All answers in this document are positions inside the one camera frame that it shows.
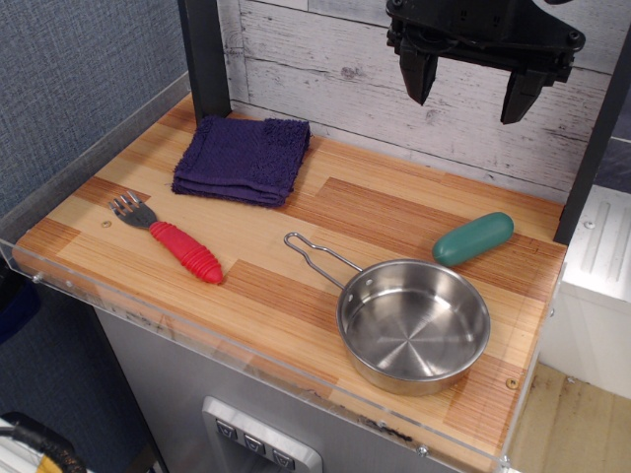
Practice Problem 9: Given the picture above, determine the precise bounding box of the purple cloth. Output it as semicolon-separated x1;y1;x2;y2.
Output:
172;115;311;208

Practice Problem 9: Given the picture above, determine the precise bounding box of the yellow and black object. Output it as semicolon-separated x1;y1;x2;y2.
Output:
1;420;89;473

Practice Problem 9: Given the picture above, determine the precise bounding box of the green plastic capsule toy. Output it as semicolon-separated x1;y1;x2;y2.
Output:
432;212;515;267

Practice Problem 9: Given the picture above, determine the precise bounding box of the white metal side unit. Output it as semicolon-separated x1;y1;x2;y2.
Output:
539;185;630;398

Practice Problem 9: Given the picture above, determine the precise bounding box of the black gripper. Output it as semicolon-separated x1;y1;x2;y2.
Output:
386;1;586;124

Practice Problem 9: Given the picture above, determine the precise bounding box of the clear acrylic guard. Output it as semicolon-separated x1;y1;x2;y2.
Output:
15;69;564;472

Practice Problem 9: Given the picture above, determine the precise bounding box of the grey dispenser button panel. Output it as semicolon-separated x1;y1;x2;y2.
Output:
202;396;323;472

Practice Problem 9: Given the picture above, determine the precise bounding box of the dark grey right post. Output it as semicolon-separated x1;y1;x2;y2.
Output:
553;32;630;245

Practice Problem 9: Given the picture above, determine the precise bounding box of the fork with red handle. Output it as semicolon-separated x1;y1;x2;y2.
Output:
107;190;224;284

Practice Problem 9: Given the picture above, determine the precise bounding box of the small metal pot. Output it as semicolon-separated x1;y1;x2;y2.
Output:
283;232;492;397

